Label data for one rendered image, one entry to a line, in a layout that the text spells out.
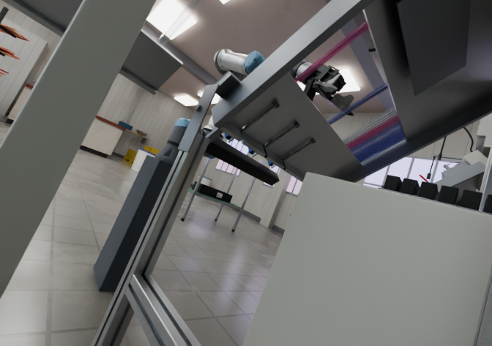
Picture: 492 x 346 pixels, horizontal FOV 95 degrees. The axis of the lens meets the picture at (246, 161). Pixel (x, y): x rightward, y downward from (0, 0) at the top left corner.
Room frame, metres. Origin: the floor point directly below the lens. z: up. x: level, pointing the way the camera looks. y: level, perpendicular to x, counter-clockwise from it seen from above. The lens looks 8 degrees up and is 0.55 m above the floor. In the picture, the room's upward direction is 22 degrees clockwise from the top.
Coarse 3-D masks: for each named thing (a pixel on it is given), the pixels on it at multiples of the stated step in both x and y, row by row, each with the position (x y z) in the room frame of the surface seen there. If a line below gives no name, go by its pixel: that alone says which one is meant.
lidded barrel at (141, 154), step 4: (140, 148) 6.38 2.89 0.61; (140, 152) 6.37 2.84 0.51; (144, 152) 6.35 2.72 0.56; (148, 152) 6.37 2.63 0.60; (136, 156) 6.44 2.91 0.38; (140, 156) 6.36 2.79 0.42; (144, 156) 6.37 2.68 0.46; (152, 156) 6.49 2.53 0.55; (136, 160) 6.39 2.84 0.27; (140, 160) 6.37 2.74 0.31; (136, 164) 6.38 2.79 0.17; (140, 164) 6.38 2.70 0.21; (132, 168) 6.43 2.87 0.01; (136, 168) 6.38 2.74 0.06; (140, 168) 6.40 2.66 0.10
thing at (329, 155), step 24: (288, 72) 0.49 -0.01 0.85; (264, 96) 0.53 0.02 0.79; (288, 96) 0.54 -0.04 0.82; (240, 120) 0.58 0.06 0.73; (264, 120) 0.60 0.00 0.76; (288, 120) 0.61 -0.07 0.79; (312, 120) 0.63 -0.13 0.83; (264, 144) 0.69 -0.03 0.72; (288, 144) 0.70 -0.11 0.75; (312, 144) 0.73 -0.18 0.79; (336, 144) 0.75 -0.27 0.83; (312, 168) 0.86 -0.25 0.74; (336, 168) 0.89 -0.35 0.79
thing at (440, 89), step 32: (384, 0) 0.38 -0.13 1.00; (416, 0) 0.36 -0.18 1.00; (448, 0) 0.36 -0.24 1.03; (480, 0) 0.41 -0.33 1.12; (384, 32) 0.44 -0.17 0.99; (416, 32) 0.41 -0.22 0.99; (448, 32) 0.42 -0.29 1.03; (480, 32) 0.47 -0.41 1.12; (384, 64) 0.51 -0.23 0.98; (416, 64) 0.48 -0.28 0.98; (448, 64) 0.49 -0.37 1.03; (480, 64) 0.56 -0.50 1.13; (416, 96) 0.62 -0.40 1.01; (448, 96) 0.64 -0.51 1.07; (480, 96) 0.67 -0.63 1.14; (416, 128) 0.76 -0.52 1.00
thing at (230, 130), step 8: (224, 128) 0.54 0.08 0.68; (232, 128) 0.57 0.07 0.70; (232, 136) 0.57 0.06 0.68; (240, 136) 0.59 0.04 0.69; (248, 136) 0.63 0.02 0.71; (248, 144) 0.61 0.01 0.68; (256, 144) 0.65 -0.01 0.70; (256, 152) 0.65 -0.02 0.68; (264, 152) 0.67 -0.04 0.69; (272, 152) 0.73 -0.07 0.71; (272, 160) 0.69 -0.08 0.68; (280, 160) 0.75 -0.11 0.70; (288, 168) 0.77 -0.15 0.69; (296, 176) 0.81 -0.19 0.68; (304, 176) 0.87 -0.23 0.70
